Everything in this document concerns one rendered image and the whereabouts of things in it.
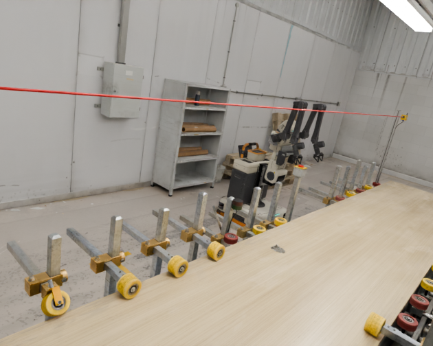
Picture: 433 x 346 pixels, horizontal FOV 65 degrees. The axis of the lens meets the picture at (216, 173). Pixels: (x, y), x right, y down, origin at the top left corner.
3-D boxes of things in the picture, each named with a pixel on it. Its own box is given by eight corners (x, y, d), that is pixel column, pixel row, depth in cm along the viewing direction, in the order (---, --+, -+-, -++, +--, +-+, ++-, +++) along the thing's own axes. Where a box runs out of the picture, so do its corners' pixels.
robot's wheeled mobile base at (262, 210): (214, 215, 435) (217, 196, 428) (245, 206, 482) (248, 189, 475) (256, 237, 394) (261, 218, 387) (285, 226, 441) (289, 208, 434)
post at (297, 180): (280, 230, 264) (294, 175, 251) (284, 228, 268) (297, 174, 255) (285, 232, 261) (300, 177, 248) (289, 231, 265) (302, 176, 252)
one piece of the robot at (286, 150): (272, 163, 391) (276, 144, 385) (284, 160, 411) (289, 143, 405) (284, 167, 381) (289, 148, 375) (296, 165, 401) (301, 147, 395)
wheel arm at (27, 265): (6, 248, 143) (6, 241, 142) (14, 246, 145) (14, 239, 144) (43, 295, 120) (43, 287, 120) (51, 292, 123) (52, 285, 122)
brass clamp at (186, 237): (179, 238, 179) (181, 229, 177) (197, 232, 189) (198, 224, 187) (187, 243, 175) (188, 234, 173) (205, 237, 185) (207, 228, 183)
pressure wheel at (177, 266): (173, 252, 149) (183, 257, 156) (163, 269, 148) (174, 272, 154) (182, 259, 146) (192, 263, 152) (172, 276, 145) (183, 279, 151)
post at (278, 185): (260, 244, 246) (275, 181, 232) (263, 242, 249) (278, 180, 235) (264, 246, 244) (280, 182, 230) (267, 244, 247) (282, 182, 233)
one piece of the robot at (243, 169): (223, 206, 430) (235, 142, 406) (249, 200, 470) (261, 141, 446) (243, 217, 409) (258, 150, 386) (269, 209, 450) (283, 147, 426)
